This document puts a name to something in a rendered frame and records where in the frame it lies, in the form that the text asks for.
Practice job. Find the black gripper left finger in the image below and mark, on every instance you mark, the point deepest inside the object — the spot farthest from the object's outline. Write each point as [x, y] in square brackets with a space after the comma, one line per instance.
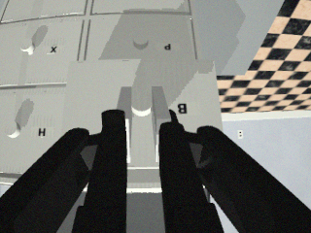
[40, 200]

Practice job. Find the white chest of drawers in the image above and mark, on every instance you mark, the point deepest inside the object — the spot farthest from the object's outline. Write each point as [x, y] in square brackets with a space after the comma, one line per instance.
[143, 187]

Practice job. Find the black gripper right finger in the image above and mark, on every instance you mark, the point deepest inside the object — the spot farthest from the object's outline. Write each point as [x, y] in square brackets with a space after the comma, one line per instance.
[251, 198]

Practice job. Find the grey drawer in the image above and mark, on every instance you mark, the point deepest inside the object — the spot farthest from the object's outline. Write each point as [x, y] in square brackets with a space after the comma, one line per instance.
[45, 64]
[23, 10]
[118, 38]
[34, 121]
[123, 7]
[190, 88]

